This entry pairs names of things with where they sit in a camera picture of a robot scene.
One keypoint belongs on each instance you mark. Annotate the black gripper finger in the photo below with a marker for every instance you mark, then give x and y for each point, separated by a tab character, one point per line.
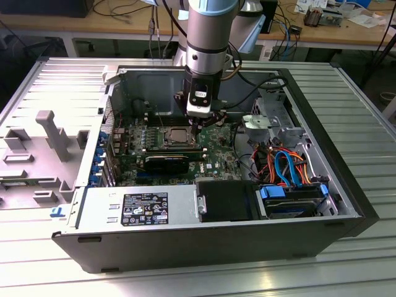
181	103
218	117

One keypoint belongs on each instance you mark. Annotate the silver CPU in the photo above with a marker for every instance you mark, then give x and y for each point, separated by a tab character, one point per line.
178	135

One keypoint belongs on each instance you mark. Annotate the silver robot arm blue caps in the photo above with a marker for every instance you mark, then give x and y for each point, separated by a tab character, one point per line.
210	34

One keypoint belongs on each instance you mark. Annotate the CPU socket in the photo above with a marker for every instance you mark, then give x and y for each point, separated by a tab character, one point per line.
178	127

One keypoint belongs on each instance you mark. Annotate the green motherboard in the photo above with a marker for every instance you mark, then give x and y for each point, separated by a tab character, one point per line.
216	151

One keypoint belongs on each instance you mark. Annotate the silver metal drive cage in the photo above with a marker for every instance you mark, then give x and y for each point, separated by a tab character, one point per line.
256	123

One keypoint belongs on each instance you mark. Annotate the black graphics card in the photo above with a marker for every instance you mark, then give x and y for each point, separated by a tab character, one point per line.
167	165

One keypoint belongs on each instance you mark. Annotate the pale grey case latch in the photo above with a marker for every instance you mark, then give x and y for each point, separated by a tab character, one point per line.
109	74

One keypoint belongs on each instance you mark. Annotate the white label tag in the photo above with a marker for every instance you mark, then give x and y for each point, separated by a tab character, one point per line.
266	52

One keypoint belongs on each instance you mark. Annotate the wooden desk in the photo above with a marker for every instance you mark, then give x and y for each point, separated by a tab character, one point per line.
123	26

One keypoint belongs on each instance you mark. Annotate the blue card retention clip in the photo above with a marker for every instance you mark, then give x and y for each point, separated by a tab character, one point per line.
94	179
99	155
104	138

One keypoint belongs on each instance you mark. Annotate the tall black box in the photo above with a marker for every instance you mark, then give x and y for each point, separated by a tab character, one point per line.
270	12

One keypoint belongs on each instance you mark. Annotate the hard disk in blue carrier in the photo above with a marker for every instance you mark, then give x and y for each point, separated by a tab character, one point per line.
287	210

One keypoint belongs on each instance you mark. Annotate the small black device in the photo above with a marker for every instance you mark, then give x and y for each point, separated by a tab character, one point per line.
295	30

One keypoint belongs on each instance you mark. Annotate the silver power supply unit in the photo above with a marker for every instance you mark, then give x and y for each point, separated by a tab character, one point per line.
99	210

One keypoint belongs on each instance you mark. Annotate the black PC case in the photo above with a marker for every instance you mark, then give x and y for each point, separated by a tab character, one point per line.
185	250

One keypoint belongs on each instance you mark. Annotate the copper coil transformer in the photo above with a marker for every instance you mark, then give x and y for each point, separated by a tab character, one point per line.
312	17

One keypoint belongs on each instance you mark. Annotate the printed white paper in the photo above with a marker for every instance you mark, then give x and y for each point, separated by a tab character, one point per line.
311	4

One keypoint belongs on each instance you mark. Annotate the green circuit board device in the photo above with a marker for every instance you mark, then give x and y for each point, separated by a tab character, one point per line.
332	18

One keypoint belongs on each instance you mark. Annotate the grey plastic parts rack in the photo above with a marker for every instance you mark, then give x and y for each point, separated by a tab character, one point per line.
40	173

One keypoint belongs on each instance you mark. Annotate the wide black box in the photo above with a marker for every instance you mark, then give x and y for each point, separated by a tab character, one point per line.
43	7

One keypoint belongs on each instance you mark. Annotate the white papers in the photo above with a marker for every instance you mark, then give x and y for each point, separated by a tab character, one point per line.
368	19

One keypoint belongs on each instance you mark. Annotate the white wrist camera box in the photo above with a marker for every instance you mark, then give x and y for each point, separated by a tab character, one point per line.
199	99

